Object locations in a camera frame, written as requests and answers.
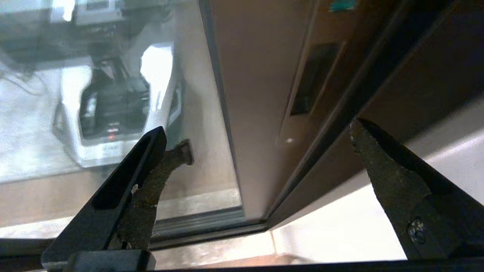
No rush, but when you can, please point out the dark metal floor track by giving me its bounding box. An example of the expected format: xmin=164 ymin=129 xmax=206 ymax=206
xmin=0 ymin=223 xmax=270 ymax=261

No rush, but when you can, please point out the brown-framed sliding glass door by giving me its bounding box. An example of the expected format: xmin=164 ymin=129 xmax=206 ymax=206
xmin=0 ymin=0 xmax=416 ymax=246

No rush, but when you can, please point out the small green sticker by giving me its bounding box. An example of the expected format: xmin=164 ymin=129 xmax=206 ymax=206
xmin=329 ymin=0 xmax=357 ymax=12

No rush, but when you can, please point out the white curtain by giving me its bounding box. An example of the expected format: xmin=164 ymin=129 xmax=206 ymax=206
xmin=272 ymin=98 xmax=484 ymax=262

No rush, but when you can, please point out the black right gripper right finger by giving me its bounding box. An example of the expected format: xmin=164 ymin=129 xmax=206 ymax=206
xmin=349 ymin=117 xmax=484 ymax=260

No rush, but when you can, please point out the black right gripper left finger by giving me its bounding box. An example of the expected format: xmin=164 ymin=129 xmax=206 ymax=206
xmin=41 ymin=126 xmax=195 ymax=265

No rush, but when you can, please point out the dark brown door jamb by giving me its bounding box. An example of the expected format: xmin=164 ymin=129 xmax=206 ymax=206
xmin=265 ymin=0 xmax=484 ymax=231

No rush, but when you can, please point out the dark recessed door handle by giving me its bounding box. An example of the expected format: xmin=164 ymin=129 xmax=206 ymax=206
xmin=279 ymin=38 xmax=346 ymax=146

